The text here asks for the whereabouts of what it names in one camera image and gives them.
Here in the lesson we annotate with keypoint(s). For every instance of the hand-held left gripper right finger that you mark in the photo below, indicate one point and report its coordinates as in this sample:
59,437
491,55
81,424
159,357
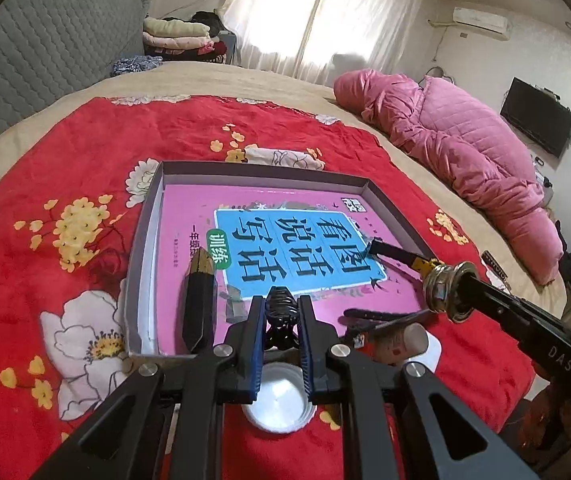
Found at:
306,355

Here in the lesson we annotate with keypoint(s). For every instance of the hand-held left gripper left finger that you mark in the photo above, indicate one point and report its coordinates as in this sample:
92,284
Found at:
253,355

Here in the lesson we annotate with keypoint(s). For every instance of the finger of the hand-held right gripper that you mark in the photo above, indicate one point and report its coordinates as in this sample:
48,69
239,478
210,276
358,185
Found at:
505,305
380,316

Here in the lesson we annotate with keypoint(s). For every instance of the red lighter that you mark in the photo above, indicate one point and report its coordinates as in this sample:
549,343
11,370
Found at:
360,338

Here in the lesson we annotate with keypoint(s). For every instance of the small white bottle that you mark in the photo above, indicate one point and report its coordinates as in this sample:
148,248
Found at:
400,342

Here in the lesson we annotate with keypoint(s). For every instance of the black hair claw clip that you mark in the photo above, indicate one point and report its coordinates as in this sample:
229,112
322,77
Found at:
281,305

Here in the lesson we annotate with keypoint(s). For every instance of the white bottle cap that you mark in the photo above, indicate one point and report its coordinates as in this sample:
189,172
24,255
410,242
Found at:
280,405

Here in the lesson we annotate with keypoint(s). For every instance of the white earbuds case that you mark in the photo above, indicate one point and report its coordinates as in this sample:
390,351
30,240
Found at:
433,355

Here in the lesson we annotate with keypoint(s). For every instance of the brass threaded metal fitting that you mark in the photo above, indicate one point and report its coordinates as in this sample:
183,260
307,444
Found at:
440,285

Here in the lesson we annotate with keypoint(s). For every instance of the black and gold bar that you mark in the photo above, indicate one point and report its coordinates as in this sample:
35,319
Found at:
198,305

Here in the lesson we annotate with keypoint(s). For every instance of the shallow grey cardboard box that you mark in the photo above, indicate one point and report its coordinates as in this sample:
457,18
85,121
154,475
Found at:
148,240

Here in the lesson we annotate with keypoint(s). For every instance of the pink book with blue panel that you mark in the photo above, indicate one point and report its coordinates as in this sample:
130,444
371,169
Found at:
190,210

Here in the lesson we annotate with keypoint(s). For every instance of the pink quilt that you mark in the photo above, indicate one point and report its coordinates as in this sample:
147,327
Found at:
465,150

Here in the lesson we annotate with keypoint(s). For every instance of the black television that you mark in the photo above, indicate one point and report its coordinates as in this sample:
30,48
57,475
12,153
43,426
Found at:
538,115

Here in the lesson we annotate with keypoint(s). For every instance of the red floral blanket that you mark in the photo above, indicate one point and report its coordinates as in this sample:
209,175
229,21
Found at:
65,160

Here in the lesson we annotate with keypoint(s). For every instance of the white air conditioner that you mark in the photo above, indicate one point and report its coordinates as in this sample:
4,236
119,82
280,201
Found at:
480,22

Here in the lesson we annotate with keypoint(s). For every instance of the white sheer curtains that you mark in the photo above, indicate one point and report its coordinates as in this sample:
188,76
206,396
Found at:
325,10

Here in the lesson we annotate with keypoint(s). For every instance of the blue patterned cloth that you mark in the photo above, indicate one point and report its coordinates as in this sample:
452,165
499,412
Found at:
135,65

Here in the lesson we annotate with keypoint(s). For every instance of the pink folded blanket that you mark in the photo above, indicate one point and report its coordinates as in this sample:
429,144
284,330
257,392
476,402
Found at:
175,43

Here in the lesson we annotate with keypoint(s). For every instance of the cream folded blanket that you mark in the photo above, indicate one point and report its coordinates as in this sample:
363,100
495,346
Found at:
175,27

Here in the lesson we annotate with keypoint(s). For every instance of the black clothing pile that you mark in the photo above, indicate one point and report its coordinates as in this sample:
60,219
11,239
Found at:
208,20

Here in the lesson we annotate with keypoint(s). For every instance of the grey quilted headboard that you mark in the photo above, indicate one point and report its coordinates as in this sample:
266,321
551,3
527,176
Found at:
40,50

